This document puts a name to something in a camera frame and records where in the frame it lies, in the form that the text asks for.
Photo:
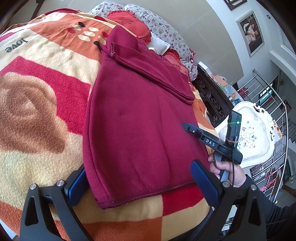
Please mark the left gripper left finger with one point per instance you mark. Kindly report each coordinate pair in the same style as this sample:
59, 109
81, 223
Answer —
37, 222

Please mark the maroon knit garment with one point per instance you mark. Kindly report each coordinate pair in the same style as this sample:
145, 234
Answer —
134, 144

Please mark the right forearm black sleeve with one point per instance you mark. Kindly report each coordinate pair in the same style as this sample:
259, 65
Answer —
280, 222

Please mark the right hand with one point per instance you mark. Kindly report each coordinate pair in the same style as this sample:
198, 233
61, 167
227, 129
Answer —
236, 177

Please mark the black tracker with green light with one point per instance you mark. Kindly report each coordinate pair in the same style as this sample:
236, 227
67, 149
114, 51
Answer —
233, 129

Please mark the white ornate chair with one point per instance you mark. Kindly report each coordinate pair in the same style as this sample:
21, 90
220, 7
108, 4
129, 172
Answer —
259, 140

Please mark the dark carved wooden footboard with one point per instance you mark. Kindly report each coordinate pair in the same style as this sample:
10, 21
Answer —
216, 102

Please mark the steel stair railing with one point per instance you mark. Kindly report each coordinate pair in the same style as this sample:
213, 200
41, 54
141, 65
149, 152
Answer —
270, 173

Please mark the small red heart cushion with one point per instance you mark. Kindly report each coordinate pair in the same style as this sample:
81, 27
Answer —
173, 57

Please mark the white pillow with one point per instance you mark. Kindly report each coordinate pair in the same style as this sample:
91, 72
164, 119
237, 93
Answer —
158, 45

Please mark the framed portrait photo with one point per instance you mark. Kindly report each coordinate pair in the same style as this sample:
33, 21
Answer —
250, 29

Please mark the orange cream patterned blanket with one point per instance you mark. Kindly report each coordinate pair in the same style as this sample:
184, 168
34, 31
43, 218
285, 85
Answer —
48, 68

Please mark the floral quilt pillow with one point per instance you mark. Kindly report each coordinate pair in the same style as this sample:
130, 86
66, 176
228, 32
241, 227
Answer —
158, 27

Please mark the framed flower painting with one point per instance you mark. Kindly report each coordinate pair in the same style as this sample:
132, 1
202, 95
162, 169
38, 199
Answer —
233, 4

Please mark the large red heart cushion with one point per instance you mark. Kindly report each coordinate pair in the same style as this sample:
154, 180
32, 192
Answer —
132, 23

